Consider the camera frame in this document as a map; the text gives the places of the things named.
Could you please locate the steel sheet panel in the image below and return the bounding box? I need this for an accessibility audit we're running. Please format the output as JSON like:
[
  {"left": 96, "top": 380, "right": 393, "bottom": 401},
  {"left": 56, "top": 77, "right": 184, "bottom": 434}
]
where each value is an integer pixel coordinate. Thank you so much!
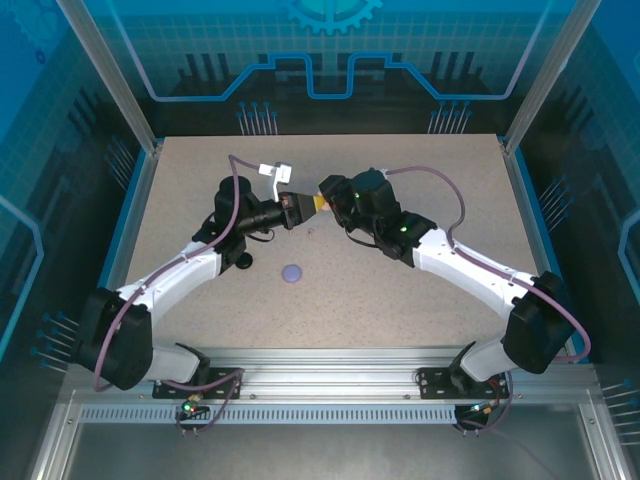
[{"left": 64, "top": 424, "right": 601, "bottom": 480}]

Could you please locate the aluminium base beam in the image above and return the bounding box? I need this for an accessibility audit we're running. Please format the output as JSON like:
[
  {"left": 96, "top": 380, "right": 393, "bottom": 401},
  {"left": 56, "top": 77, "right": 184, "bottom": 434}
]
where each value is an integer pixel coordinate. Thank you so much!
[{"left": 64, "top": 347, "right": 599, "bottom": 407}]

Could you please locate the aluminium frame post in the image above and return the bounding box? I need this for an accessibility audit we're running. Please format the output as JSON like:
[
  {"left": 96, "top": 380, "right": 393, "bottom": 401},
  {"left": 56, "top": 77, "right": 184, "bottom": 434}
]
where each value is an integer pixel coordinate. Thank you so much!
[
  {"left": 55, "top": 0, "right": 165, "bottom": 154},
  {"left": 502, "top": 0, "right": 604, "bottom": 155}
]

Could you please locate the blue table edge trim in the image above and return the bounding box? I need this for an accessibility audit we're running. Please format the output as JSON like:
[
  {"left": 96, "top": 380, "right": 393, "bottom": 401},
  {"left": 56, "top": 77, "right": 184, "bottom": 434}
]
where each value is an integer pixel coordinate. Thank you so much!
[
  {"left": 513, "top": 147, "right": 592, "bottom": 365},
  {"left": 84, "top": 147, "right": 152, "bottom": 321}
]

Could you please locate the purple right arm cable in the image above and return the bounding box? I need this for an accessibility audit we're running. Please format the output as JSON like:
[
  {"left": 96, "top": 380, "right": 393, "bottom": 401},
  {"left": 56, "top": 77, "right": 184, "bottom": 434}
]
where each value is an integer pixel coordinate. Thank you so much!
[{"left": 385, "top": 164, "right": 592, "bottom": 436}]

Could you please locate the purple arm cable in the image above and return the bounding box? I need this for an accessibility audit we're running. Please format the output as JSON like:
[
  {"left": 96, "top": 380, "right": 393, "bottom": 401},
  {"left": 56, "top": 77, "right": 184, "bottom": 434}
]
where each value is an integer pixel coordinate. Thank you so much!
[
  {"left": 385, "top": 164, "right": 592, "bottom": 436},
  {"left": 92, "top": 154, "right": 264, "bottom": 436}
]

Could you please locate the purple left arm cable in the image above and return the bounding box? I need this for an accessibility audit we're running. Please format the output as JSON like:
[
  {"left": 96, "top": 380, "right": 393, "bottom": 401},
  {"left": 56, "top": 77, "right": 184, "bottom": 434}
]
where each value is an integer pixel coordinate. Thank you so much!
[{"left": 92, "top": 154, "right": 264, "bottom": 436}]

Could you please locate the aluminium frame strut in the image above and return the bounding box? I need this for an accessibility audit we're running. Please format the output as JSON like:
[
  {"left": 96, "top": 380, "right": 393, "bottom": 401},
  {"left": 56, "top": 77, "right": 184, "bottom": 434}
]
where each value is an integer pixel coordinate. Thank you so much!
[
  {"left": 577, "top": 394, "right": 634, "bottom": 480},
  {"left": 27, "top": 389, "right": 84, "bottom": 480}
]

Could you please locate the slotted cable duct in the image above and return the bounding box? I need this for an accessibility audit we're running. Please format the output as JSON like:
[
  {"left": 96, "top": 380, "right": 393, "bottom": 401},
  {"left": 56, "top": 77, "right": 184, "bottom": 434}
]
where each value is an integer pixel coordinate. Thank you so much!
[{"left": 78, "top": 405, "right": 464, "bottom": 426}]

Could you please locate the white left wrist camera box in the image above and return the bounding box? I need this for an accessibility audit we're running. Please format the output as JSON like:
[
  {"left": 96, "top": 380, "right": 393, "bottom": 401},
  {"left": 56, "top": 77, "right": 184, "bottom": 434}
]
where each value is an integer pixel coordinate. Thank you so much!
[{"left": 258, "top": 161, "right": 295, "bottom": 199}]

